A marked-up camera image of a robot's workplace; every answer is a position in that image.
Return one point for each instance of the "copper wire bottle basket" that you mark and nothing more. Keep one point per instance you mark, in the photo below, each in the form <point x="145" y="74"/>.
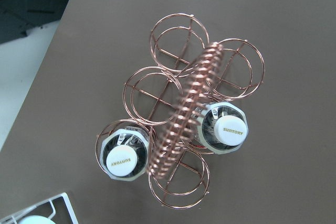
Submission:
<point x="165" y="99"/>

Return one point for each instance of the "tea bottle front middle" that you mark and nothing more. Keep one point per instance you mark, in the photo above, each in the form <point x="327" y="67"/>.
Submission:
<point x="222" y="127"/>

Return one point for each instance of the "tea bottle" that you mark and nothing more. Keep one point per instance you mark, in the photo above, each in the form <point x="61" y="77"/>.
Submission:
<point x="124" y="154"/>
<point x="222" y="127"/>

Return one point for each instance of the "tea bottle rear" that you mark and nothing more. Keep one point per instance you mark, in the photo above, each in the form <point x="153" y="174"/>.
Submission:
<point x="124" y="154"/>

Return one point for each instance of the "white cup rack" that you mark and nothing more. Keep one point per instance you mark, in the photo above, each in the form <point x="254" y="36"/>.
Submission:
<point x="57" y="208"/>

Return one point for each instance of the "white cup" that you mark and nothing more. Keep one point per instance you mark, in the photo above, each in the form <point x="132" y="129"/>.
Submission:
<point x="36" y="219"/>

